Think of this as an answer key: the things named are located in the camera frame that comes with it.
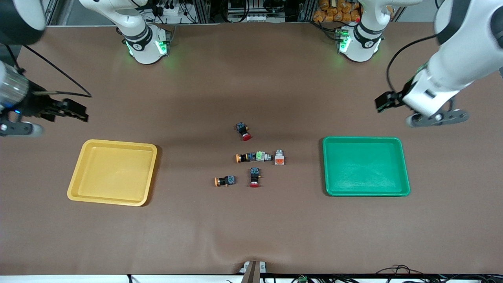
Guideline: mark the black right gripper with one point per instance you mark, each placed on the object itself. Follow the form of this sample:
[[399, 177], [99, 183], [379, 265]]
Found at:
[[36, 105]]

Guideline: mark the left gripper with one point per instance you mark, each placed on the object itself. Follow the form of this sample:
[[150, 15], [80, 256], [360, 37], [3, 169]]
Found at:
[[396, 98]]

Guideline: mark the pushbutton switch with orange block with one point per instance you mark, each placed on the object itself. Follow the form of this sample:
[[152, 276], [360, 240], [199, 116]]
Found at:
[[279, 159]]

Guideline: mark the pushbutton switch with green block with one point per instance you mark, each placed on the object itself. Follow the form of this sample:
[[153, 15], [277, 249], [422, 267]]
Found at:
[[260, 156]]

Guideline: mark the yellow pushbutton switch black body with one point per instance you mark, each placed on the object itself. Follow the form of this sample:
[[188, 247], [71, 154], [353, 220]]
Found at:
[[224, 181], [245, 157]]

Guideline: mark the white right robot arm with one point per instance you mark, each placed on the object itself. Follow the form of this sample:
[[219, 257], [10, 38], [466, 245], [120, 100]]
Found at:
[[141, 43]]

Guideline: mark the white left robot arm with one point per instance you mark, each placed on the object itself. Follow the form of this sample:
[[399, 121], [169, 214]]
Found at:
[[463, 55]]

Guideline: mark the green plastic tray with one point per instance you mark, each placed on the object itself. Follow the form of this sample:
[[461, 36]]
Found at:
[[365, 167]]

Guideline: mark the yellow plastic tray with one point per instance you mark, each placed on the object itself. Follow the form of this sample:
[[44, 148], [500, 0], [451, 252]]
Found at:
[[112, 173]]

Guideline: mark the bag of orange items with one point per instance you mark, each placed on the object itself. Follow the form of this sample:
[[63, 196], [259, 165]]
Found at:
[[334, 11]]

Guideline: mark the white power strip with plugs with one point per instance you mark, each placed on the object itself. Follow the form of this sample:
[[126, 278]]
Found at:
[[169, 10]]

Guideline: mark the white socket strip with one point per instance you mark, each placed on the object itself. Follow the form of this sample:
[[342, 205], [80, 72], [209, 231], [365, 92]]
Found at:
[[247, 17]]

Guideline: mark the green terminal connector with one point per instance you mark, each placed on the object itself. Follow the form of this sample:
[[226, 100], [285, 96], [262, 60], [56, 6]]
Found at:
[[302, 279]]

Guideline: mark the aluminium frame profile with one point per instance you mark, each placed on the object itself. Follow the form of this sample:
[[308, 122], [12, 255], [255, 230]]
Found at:
[[201, 11], [307, 10]]

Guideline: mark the red pushbutton switch black body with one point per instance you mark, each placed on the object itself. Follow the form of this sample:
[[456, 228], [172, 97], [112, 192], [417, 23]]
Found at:
[[255, 176], [243, 129]]

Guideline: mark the metal clamp bracket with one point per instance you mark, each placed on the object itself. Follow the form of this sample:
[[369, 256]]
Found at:
[[252, 271]]

